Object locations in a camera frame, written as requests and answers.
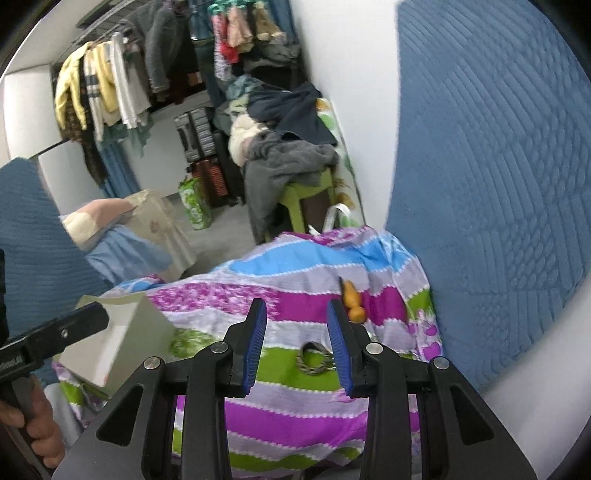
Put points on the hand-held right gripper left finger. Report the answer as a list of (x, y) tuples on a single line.
[(256, 341)]

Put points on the white cabinet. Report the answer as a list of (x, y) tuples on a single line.
[(60, 175)]

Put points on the grey ribbed suitcase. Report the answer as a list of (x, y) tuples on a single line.
[(194, 134)]

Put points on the dark grey fleece jacket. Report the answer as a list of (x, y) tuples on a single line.
[(161, 41)]

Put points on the colourful striped bedsheet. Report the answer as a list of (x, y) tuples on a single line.
[(286, 281)]

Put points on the blue quilted headboard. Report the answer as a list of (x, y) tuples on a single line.
[(498, 161)]

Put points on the hanging blue jeans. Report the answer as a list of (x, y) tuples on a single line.
[(205, 60)]

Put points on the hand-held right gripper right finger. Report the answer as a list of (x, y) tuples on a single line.
[(336, 341)]

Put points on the white cardboard box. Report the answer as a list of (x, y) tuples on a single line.
[(124, 332)]

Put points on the grey garment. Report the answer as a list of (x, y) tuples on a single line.
[(281, 161)]

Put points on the blue hanging fabric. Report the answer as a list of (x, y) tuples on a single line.
[(117, 170)]

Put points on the person's left hand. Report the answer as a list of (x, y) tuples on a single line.
[(46, 434)]

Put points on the teal garment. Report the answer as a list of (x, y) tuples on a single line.
[(138, 138)]

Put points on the brown patterned garment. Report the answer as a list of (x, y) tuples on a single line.
[(90, 157)]

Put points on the beige floral cloth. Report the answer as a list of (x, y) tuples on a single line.
[(161, 226)]

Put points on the light blue blanket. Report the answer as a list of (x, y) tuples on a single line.
[(124, 254)]

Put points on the blue quilted cushion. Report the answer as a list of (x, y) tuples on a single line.
[(37, 240)]

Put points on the metal clothes rail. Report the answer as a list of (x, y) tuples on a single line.
[(106, 23)]

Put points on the striped scarf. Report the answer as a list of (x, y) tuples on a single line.
[(92, 92)]

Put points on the cream fluffy garment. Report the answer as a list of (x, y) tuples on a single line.
[(242, 134)]

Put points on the navy garment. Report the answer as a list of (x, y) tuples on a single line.
[(291, 110)]

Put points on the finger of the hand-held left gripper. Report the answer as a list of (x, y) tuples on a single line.
[(74, 325)]

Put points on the orange plastic object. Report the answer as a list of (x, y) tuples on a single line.
[(354, 307)]

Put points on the green floral bag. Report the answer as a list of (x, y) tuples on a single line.
[(196, 203)]

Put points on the colourful hanging clothes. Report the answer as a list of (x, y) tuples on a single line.
[(231, 37)]

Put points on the red and black suitcase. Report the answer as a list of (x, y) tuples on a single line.
[(210, 180)]

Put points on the white hanging garment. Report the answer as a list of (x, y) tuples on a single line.
[(127, 87)]

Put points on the green plastic stool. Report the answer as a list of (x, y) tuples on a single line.
[(295, 198)]

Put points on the pink pillow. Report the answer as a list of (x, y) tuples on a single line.
[(97, 217)]

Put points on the green floral folded mattress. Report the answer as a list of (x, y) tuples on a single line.
[(344, 152)]

